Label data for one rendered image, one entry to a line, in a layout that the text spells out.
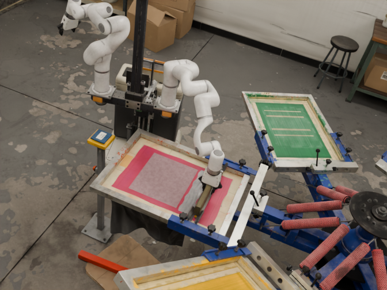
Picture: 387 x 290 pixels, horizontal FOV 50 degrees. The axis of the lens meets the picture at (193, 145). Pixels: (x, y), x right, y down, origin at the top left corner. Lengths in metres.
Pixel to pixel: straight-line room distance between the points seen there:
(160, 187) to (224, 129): 2.13
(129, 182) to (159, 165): 0.23
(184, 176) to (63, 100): 2.38
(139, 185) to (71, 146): 1.72
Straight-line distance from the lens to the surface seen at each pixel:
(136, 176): 2.48
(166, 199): 2.38
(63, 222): 3.48
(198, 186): 2.48
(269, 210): 2.36
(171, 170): 2.54
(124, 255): 3.26
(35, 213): 3.56
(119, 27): 2.41
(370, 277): 2.38
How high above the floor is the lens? 2.76
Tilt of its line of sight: 41 degrees down
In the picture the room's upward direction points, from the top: 12 degrees clockwise
